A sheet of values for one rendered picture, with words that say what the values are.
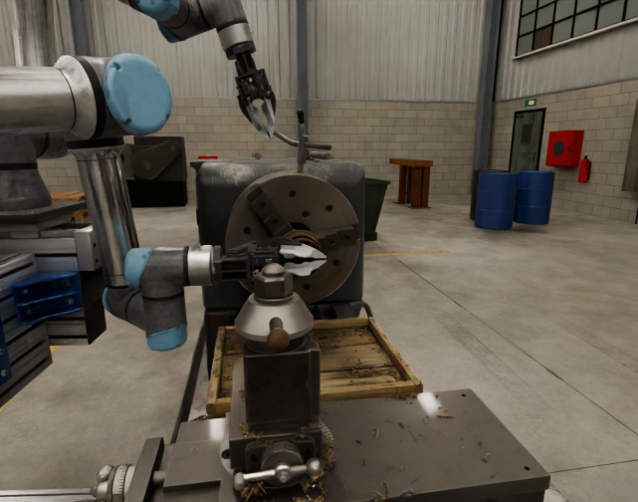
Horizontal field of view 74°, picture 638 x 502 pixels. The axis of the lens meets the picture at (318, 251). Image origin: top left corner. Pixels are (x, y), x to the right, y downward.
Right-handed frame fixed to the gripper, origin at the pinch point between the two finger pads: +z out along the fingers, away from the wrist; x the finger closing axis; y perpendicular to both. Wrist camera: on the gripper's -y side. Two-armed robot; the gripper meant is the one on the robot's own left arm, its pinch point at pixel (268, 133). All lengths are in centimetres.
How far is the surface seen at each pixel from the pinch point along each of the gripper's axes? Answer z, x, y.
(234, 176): 7.4, -11.7, -0.1
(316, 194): 16.1, 5.0, 16.1
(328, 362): 45, -5, 37
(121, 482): 29, -29, 72
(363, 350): 47, 3, 33
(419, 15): -171, 500, -985
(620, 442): 174, 108, -30
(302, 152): 6.5, 5.3, 12.7
